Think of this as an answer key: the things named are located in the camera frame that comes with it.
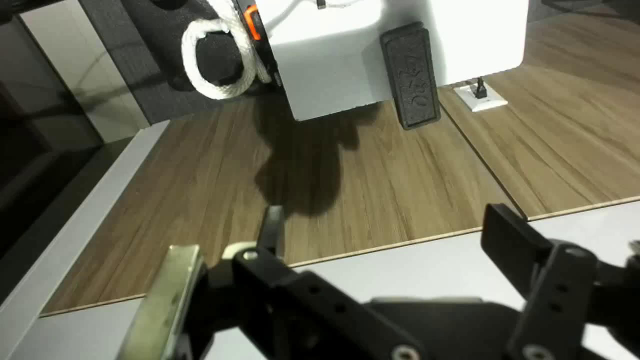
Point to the white side ledge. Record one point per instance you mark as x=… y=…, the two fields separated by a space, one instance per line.
x=80 y=212

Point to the large white box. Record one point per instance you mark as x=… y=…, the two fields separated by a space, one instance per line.
x=333 y=61

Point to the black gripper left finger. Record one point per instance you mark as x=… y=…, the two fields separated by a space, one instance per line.
x=312 y=301

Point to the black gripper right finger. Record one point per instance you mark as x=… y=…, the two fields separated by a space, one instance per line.
x=553 y=293

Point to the black plug on plate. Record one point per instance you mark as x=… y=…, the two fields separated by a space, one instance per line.
x=479 y=88

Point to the metal wrist mount bar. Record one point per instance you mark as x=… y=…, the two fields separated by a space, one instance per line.
x=166 y=301

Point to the black foam whiteboard eraser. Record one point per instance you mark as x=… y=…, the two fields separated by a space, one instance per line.
x=413 y=73

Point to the orange clip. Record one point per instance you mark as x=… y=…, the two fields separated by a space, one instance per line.
x=253 y=23

